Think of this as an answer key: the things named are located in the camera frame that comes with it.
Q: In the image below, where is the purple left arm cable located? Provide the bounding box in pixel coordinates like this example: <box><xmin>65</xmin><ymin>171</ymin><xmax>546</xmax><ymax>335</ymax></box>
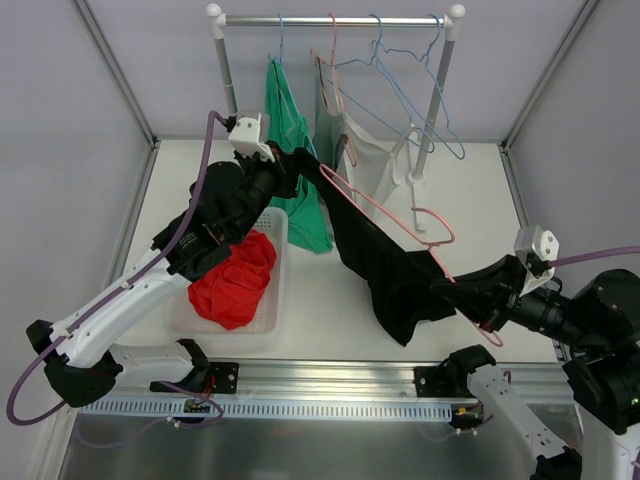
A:
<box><xmin>5</xmin><ymin>110</ymin><xmax>231</xmax><ymax>426</ymax></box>

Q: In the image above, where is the white tank top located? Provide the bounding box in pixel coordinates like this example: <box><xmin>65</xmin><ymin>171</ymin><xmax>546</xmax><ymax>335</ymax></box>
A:
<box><xmin>338</xmin><ymin>113</ymin><xmax>417</xmax><ymax>204</ymax></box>

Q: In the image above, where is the black tank top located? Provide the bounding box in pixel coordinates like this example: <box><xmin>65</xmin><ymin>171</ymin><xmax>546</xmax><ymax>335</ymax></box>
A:
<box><xmin>292</xmin><ymin>147</ymin><xmax>455</xmax><ymax>346</ymax></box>

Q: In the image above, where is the red tank top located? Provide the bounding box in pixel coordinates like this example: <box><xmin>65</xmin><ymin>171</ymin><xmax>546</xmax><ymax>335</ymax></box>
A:
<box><xmin>188</xmin><ymin>229</ymin><xmax>277</xmax><ymax>331</ymax></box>

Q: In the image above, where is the aluminium frame right post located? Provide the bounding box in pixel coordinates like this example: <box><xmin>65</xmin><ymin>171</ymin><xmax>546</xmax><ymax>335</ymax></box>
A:
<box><xmin>501</xmin><ymin>0</ymin><xmax>601</xmax><ymax>154</ymax></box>

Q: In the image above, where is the blue hanger under green top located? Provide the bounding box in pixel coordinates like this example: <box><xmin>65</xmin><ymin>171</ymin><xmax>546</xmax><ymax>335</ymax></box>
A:
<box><xmin>265</xmin><ymin>15</ymin><xmax>316</xmax><ymax>154</ymax></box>

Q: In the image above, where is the pink hanger under grey top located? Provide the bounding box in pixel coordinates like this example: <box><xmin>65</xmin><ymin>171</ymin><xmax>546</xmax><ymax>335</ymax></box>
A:
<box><xmin>309</xmin><ymin>13</ymin><xmax>359</xmax><ymax>168</ymax></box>

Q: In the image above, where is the aluminium frame left post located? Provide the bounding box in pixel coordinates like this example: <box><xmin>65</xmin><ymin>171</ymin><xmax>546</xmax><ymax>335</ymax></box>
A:
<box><xmin>70</xmin><ymin>0</ymin><xmax>157</xmax><ymax>148</ymax></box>

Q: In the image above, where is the pink hanger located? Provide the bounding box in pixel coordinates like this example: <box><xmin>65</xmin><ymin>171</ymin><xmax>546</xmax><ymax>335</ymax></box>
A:
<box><xmin>318</xmin><ymin>163</ymin><xmax>505</xmax><ymax>349</ymax></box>
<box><xmin>309</xmin><ymin>13</ymin><xmax>359</xmax><ymax>168</ymax></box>

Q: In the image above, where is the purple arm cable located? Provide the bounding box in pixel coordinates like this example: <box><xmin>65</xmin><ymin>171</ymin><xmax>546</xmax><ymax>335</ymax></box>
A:
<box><xmin>547</xmin><ymin>244</ymin><xmax>640</xmax><ymax>269</ymax></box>
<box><xmin>5</xmin><ymin>110</ymin><xmax>231</xmax><ymax>426</ymax></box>

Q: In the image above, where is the white plastic basket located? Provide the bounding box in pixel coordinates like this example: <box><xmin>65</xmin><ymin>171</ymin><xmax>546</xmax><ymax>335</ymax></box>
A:
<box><xmin>165</xmin><ymin>207</ymin><xmax>288</xmax><ymax>342</ymax></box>

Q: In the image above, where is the green tank top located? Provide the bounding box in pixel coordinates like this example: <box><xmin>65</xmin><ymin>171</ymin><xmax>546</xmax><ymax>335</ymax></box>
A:
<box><xmin>264</xmin><ymin>58</ymin><xmax>332</xmax><ymax>254</ymax></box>

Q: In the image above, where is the blue hanger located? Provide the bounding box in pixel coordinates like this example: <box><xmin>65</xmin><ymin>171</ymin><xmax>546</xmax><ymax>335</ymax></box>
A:
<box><xmin>265</xmin><ymin>15</ymin><xmax>316</xmax><ymax>154</ymax></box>
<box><xmin>336</xmin><ymin>14</ymin><xmax>428</xmax><ymax>149</ymax></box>
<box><xmin>371</xmin><ymin>14</ymin><xmax>466</xmax><ymax>160</ymax></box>

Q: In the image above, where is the white slotted cable duct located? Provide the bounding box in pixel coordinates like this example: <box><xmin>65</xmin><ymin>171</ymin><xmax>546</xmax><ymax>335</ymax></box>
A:
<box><xmin>81</xmin><ymin>396</ymin><xmax>453</xmax><ymax>423</ymax></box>

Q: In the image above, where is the grey tank top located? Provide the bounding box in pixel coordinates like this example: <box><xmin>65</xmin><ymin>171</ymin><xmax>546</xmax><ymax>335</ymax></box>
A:
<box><xmin>311</xmin><ymin>51</ymin><xmax>349</xmax><ymax>170</ymax></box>

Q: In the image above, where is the metal clothes rack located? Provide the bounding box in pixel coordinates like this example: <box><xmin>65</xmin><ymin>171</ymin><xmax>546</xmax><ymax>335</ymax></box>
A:
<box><xmin>205</xmin><ymin>3</ymin><xmax>467</xmax><ymax>234</ymax></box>

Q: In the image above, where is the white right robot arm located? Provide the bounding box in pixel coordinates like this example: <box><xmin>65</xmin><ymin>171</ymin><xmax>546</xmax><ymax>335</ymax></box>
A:
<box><xmin>425</xmin><ymin>255</ymin><xmax>639</xmax><ymax>479</ymax></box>

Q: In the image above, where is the blue hanger under white top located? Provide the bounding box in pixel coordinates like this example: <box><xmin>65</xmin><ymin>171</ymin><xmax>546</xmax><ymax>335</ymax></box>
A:
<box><xmin>336</xmin><ymin>14</ymin><xmax>428</xmax><ymax>149</ymax></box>

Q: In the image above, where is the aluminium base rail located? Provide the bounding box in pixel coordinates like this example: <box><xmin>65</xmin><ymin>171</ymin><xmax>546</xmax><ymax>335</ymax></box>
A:
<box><xmin>57</xmin><ymin>355</ymin><xmax>551</xmax><ymax>401</ymax></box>

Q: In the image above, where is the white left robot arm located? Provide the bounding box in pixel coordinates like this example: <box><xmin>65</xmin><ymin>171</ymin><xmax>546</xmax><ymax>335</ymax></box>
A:
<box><xmin>27</xmin><ymin>142</ymin><xmax>299</xmax><ymax>408</ymax></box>

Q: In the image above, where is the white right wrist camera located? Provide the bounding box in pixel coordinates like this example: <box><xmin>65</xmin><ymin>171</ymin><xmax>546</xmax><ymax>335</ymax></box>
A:
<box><xmin>514</xmin><ymin>225</ymin><xmax>559</xmax><ymax>297</ymax></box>

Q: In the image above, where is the aluminium frame post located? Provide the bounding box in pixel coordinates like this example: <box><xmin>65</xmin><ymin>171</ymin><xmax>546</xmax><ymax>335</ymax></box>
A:
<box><xmin>70</xmin><ymin>0</ymin><xmax>157</xmax><ymax>148</ymax></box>
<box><xmin>501</xmin><ymin>0</ymin><xmax>601</xmax><ymax>154</ymax></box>

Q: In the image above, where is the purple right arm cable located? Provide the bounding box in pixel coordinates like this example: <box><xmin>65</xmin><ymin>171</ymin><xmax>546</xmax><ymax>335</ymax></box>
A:
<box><xmin>547</xmin><ymin>244</ymin><xmax>640</xmax><ymax>269</ymax></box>

